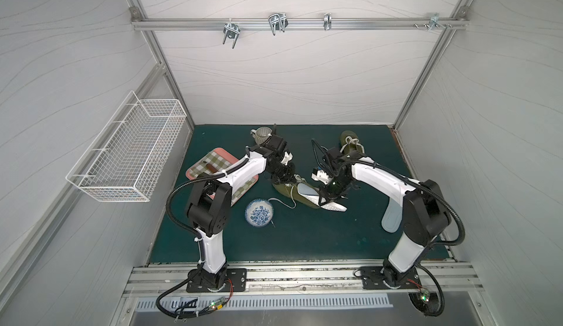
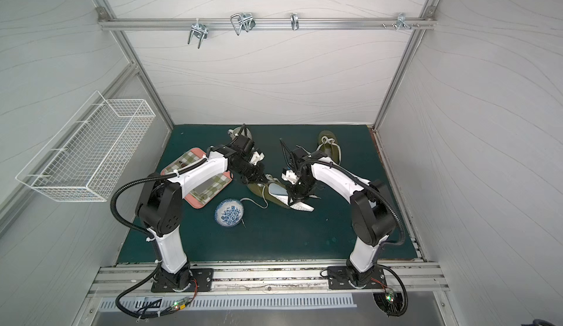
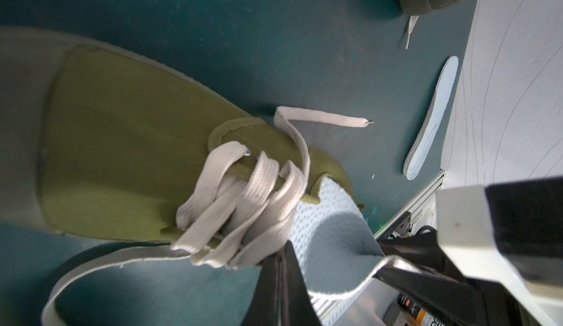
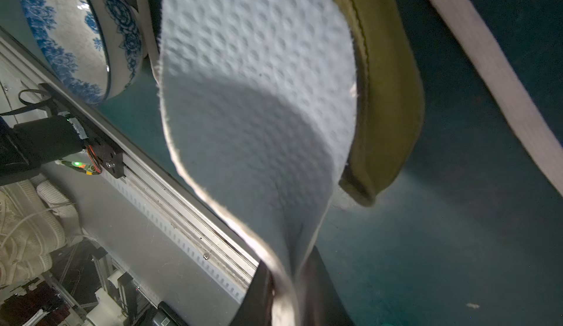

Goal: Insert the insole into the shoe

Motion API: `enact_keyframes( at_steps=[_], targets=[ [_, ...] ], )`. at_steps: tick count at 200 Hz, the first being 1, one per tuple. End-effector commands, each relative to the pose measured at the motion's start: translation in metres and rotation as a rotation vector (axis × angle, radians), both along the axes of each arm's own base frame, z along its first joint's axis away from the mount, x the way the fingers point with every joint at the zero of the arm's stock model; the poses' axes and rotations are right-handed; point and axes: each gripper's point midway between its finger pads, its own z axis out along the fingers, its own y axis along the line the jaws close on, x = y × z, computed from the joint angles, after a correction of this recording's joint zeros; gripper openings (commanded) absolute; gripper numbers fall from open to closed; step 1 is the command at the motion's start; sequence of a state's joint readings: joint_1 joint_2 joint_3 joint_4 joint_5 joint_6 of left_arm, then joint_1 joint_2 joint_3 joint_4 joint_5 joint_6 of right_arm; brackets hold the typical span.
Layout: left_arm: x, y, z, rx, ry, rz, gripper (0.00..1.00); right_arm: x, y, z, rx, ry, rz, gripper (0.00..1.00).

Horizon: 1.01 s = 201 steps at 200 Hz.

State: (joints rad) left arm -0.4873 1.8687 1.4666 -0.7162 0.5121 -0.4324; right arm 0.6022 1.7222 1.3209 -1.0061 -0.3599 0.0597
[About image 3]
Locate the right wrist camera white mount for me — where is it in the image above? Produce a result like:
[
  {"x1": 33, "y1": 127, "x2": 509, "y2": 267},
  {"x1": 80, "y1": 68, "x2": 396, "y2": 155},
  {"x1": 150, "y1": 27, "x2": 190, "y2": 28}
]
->
[{"x1": 436, "y1": 177, "x2": 562, "y2": 325}]

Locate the light blue insole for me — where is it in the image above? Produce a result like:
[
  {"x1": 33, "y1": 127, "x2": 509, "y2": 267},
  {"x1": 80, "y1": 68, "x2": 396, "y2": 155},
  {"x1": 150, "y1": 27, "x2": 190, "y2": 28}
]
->
[
  {"x1": 403, "y1": 56, "x2": 459, "y2": 181},
  {"x1": 289, "y1": 178, "x2": 384, "y2": 300}
]

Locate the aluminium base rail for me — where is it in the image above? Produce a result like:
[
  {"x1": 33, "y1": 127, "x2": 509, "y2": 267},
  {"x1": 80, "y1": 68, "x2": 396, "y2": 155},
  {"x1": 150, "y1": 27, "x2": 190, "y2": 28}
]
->
[{"x1": 312, "y1": 170, "x2": 445, "y2": 325}]

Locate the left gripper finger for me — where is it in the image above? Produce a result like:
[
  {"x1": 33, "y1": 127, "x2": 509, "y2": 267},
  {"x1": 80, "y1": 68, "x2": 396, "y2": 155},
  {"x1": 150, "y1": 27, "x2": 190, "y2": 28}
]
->
[{"x1": 241, "y1": 241, "x2": 322, "y2": 326}]

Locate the green table mat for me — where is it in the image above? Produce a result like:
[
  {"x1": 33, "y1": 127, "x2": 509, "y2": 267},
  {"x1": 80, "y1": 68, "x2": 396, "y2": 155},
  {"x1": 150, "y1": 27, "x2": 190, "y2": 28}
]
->
[{"x1": 1, "y1": 0, "x2": 476, "y2": 325}]

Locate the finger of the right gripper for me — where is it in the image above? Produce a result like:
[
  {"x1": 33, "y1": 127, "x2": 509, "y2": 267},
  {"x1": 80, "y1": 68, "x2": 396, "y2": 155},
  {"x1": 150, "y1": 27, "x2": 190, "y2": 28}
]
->
[{"x1": 375, "y1": 233, "x2": 484, "y2": 325}]

